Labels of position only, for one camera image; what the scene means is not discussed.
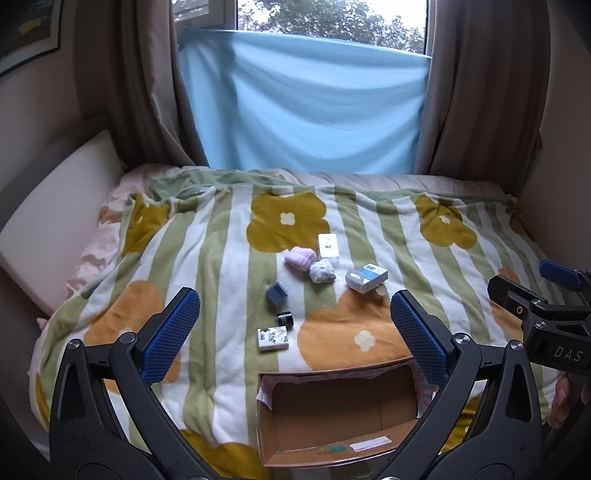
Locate white foam cushion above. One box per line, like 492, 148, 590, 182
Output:
0, 129, 125, 317

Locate cardboard box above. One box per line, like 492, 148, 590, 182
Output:
256, 360, 439, 468

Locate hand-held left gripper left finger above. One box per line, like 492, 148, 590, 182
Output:
48, 287, 218, 480

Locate blue and white carton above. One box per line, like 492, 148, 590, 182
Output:
345, 263, 389, 293

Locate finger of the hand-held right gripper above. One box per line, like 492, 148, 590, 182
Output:
488, 274, 549, 319
540, 260, 591, 301

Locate person's right hand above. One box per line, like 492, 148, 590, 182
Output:
549, 376, 575, 428

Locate white box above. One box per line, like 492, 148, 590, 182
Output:
318, 233, 341, 258

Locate framed wall picture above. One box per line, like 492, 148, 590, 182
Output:
0, 0, 63, 77

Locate pink sock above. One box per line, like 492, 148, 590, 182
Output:
283, 247, 317, 273

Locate floral striped blanket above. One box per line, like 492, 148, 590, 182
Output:
28, 171, 571, 480

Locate beige curtain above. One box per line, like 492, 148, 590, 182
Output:
416, 0, 552, 185
74, 0, 211, 169

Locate white patterned sock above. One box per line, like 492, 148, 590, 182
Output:
308, 259, 337, 283

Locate black and white patterned packet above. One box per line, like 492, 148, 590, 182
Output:
257, 325, 290, 354

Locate light blue cloth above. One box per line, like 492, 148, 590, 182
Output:
178, 27, 432, 175

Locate window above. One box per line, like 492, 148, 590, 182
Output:
173, 0, 430, 54

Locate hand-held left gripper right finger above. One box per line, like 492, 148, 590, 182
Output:
369, 290, 543, 480

